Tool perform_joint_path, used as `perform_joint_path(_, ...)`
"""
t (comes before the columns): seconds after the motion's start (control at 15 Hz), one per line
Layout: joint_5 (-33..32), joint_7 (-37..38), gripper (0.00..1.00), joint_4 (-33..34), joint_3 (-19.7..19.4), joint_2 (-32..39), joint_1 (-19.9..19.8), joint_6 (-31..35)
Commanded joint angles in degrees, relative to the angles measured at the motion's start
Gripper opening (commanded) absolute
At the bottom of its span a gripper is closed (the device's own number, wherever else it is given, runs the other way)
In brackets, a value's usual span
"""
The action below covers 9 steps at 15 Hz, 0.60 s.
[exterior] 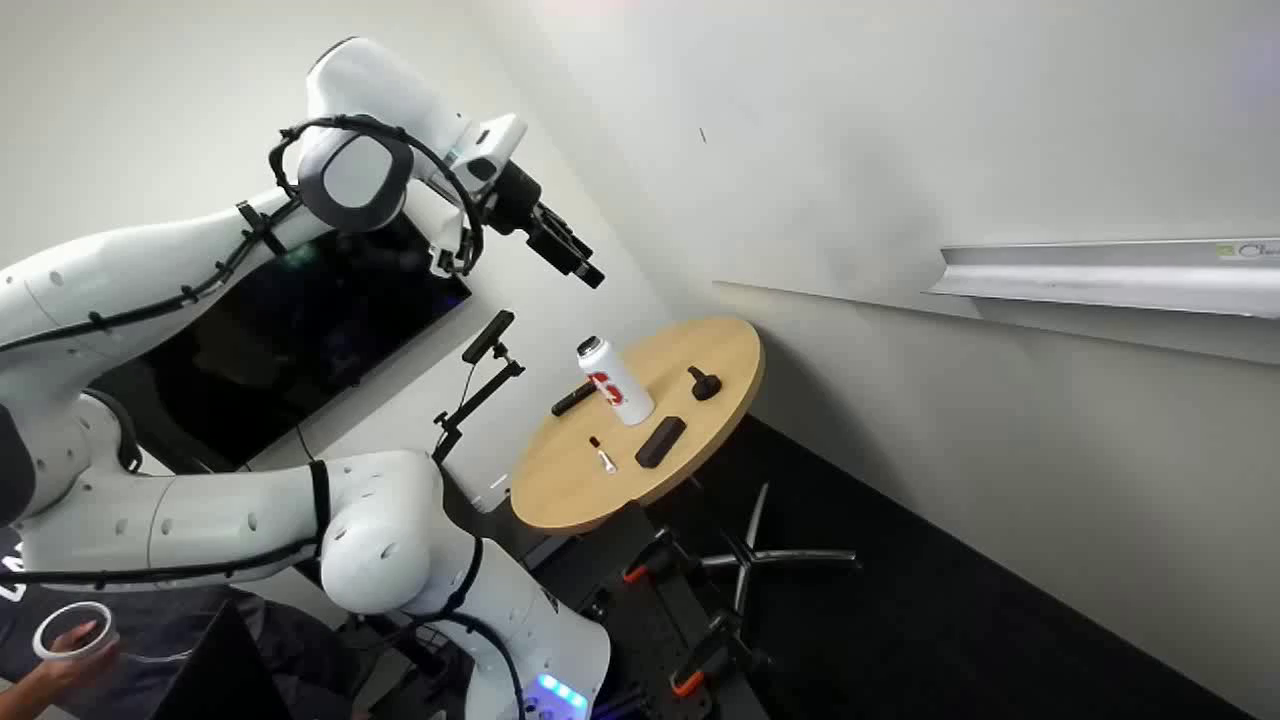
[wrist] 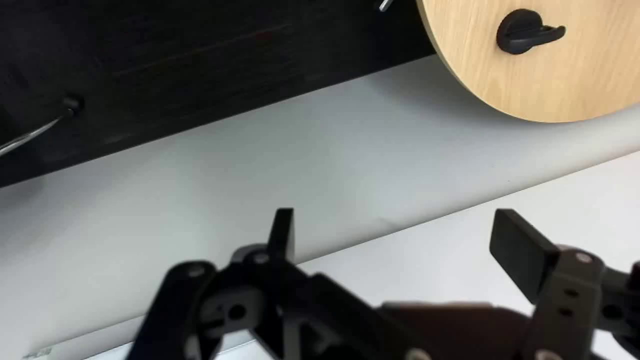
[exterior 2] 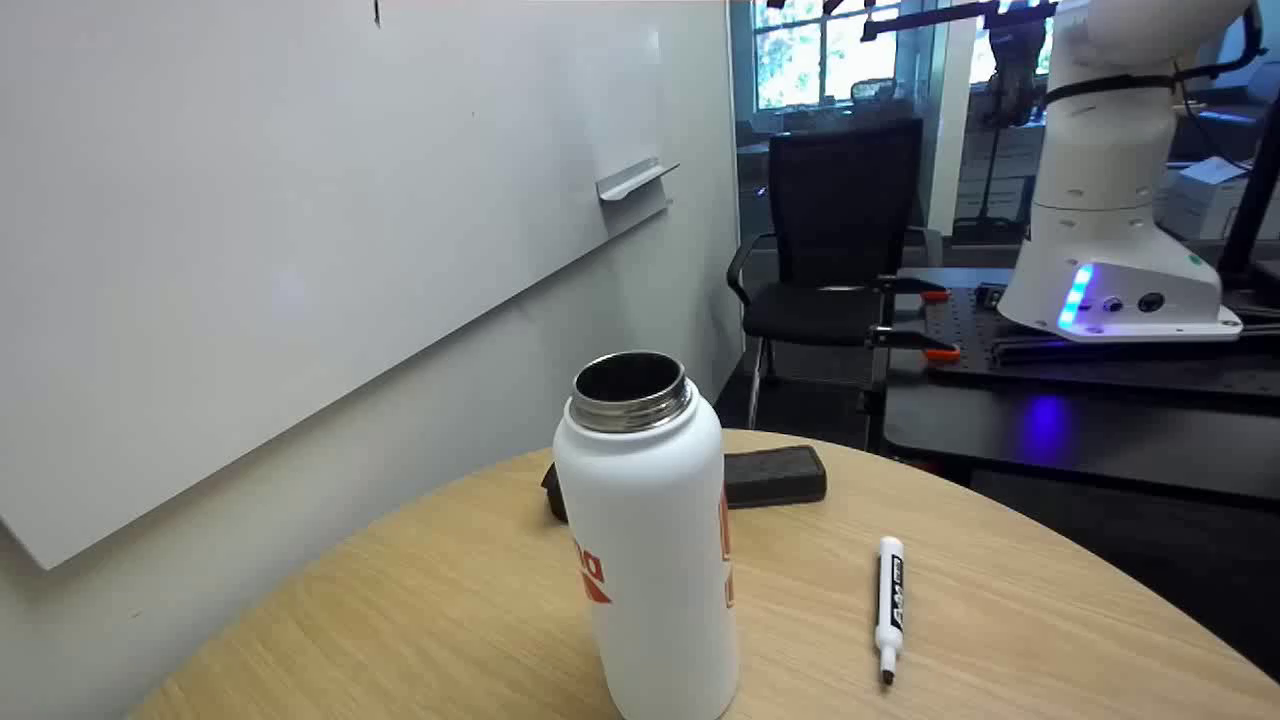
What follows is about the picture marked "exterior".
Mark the small black tabletop device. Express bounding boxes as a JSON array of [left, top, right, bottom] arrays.
[[684, 360, 729, 404]]

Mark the black whiteboard eraser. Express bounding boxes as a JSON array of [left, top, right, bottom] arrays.
[[631, 413, 691, 473]]

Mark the metal whiteboard tray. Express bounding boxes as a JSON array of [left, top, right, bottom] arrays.
[[929, 237, 1280, 324]]

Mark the large black monitor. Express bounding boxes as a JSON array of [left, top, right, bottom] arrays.
[[87, 219, 480, 473]]

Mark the round wooden table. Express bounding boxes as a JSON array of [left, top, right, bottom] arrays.
[[508, 312, 769, 538]]

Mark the white ring VR controller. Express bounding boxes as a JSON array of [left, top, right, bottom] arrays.
[[28, 594, 120, 667]]

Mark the whiteboard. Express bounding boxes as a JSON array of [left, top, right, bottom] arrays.
[[464, 0, 1280, 324]]

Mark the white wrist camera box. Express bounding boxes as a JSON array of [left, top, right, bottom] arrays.
[[457, 112, 530, 186]]

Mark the person right hand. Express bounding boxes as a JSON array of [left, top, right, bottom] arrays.
[[28, 635, 123, 709]]

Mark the white bottle with black cap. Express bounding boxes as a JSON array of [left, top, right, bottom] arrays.
[[571, 332, 661, 426]]

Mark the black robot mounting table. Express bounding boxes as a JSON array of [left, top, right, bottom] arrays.
[[394, 494, 779, 720]]

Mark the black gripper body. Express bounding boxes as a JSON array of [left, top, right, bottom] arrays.
[[475, 160, 590, 272]]

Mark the orange handled clamp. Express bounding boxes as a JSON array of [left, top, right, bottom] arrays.
[[615, 523, 680, 593], [662, 618, 753, 709]]

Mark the black camera on stand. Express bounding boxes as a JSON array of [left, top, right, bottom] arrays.
[[428, 308, 529, 466]]

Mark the person right forearm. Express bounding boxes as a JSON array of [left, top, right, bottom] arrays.
[[0, 672, 51, 720]]

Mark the silver star pedestal base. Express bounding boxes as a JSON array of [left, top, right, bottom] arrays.
[[691, 480, 862, 618]]

